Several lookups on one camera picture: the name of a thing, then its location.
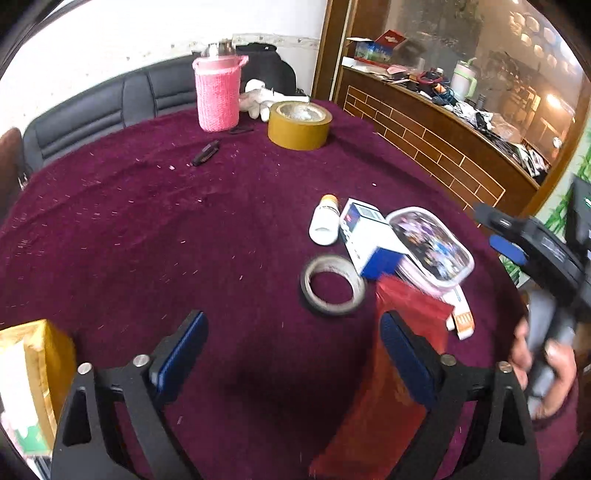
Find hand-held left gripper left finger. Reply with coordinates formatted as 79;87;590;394
51;310;209;480

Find clear plastic container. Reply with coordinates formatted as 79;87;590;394
387;206;475;296

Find small grey tape roll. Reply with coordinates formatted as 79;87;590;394
301;255;366;317

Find blue printed box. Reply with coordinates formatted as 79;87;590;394
355;39;393;65

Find person's right hand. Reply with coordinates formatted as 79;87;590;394
510;318;579;420

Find white plush toy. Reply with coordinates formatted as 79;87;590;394
239;79;310;121

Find wooden brick-pattern counter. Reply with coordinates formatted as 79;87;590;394
335;65;541;222

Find brown chair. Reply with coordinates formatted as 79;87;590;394
0;128;26;222

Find white tumbler with green lid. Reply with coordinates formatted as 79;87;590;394
450;59;476;100

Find red foil packet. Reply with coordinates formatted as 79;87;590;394
309;273;453;478

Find pink knitted bottle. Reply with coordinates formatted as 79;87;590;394
191;41;250;133

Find black bag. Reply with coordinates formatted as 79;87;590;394
235;44;296;97

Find blue and white box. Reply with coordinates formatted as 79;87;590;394
339;198;411;280

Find yellow tissue box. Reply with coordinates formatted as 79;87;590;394
0;320;77;457

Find black leather sofa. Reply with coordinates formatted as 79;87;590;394
23;60;315;176

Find small white bottle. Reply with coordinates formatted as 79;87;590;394
308;195;340;244

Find brown packing tape roll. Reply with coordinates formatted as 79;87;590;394
268;100;333;151

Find red box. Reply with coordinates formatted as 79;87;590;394
374;30;408;49

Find white orange tube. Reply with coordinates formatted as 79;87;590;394
444;285;476;341

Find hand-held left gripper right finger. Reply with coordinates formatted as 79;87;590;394
379;311;541;480

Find pile of counter clutter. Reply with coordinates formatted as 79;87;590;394
392;65;552;178

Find black pen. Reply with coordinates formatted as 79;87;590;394
191;141;220;167

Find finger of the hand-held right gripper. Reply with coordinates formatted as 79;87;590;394
489;234;531;267
473;203;532;232

